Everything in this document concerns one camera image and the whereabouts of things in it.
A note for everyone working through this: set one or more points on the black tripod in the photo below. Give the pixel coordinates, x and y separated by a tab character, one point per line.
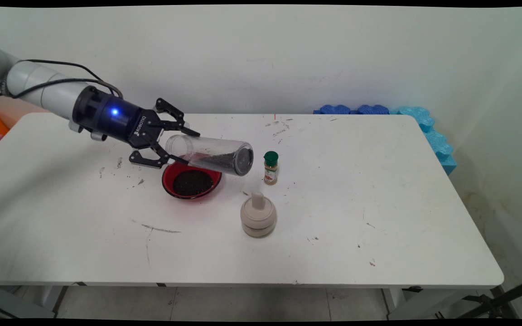
510	293

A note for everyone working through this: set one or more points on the beige mortar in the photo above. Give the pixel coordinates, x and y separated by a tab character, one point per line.
258	224

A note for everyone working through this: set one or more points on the beige pestle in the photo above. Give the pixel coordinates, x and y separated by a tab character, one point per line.
257	200

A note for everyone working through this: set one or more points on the light blue foam mat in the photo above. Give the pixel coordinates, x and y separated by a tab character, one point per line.
437	140

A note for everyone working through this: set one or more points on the red bowl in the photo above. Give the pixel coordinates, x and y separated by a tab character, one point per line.
168	181

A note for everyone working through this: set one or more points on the blue cloth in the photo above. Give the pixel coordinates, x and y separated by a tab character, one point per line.
372	109

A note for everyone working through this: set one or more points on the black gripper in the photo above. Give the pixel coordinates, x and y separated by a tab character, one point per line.
116	117

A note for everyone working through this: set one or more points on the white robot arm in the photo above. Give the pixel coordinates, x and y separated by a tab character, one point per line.
39	86

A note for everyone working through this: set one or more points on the white table leg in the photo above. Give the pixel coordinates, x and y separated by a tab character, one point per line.
45	296

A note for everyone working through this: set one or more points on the spice bottle green cap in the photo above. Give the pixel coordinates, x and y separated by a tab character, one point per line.
270	174

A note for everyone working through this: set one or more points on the dark blue foam mat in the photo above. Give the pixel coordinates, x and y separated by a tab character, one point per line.
333	109

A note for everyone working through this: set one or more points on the black seeds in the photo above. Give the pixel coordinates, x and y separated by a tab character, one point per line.
220	161
193	183

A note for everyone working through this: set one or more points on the clear plastic jar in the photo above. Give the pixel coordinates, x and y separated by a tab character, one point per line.
215	151

